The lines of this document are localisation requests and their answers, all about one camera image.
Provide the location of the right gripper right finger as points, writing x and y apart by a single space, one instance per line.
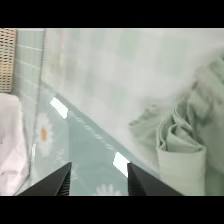
143 185

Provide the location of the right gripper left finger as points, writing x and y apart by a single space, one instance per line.
56 185

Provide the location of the pale green garment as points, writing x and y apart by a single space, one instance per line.
186 146

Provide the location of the white garment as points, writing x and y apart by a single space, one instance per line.
11 146

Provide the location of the beige woven basket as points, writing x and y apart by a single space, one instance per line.
6 60

